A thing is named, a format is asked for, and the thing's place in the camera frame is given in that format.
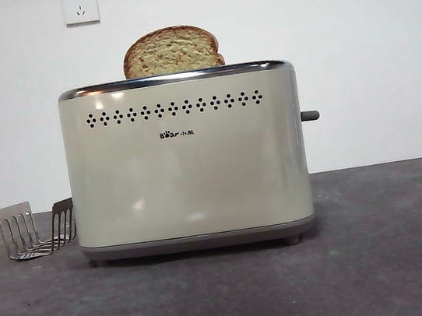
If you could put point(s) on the brown-crusted bread slice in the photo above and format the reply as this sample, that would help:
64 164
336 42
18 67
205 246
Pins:
169 54

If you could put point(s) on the white wall socket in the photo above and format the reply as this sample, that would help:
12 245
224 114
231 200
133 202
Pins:
80 7

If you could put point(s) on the cream two-slot toaster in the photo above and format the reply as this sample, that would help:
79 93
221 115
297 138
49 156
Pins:
190 176

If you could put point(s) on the grey toaster lever knob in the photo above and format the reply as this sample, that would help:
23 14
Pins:
310 115

